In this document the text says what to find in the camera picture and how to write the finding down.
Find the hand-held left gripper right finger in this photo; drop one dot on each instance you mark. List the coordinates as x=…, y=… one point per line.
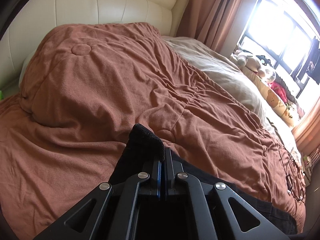
x=168, y=175

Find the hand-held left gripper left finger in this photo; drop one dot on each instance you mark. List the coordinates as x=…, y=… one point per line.
x=158, y=180

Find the black pants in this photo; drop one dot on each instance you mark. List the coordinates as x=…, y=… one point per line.
x=142, y=140

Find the brown blanket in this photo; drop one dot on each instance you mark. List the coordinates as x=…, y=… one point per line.
x=100, y=80

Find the bear print pillow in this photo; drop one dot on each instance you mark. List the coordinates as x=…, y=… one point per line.
x=272, y=100

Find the red plush item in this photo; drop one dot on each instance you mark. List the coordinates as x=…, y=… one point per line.
x=280, y=91

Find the black and white plush toy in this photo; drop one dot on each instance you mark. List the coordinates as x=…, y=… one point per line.
x=268, y=73

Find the pink curtain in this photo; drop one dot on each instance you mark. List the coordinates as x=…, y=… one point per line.
x=212, y=10
x=310, y=125

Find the small green object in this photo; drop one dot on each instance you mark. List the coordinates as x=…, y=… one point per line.
x=1, y=95

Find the cream padded headboard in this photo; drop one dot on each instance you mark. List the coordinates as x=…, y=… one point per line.
x=100, y=5

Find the black hanging garment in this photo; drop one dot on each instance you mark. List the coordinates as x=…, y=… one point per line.
x=315, y=55

